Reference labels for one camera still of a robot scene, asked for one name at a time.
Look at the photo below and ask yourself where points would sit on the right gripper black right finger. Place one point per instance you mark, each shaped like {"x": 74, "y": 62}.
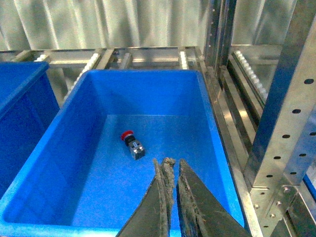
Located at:
{"x": 200, "y": 213}

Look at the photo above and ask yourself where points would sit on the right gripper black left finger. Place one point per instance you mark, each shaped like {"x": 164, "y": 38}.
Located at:
{"x": 152, "y": 217}

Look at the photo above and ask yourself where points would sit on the red mushroom push button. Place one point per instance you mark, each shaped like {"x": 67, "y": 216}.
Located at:
{"x": 136, "y": 148}

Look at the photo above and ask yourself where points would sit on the blue middle plastic bin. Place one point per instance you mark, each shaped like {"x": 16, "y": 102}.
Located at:
{"x": 81, "y": 179}

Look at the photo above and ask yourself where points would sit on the blue plastic bin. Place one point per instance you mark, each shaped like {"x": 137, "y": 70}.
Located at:
{"x": 81, "y": 179}
{"x": 27, "y": 107}

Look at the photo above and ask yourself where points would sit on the blue left plastic bin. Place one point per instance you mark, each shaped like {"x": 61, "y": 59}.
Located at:
{"x": 27, "y": 107}

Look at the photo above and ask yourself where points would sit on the perforated metal upright post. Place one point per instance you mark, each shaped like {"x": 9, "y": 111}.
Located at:
{"x": 285, "y": 143}

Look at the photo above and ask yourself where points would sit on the metal roller rack frame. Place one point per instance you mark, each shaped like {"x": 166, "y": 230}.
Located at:
{"x": 190, "y": 58}

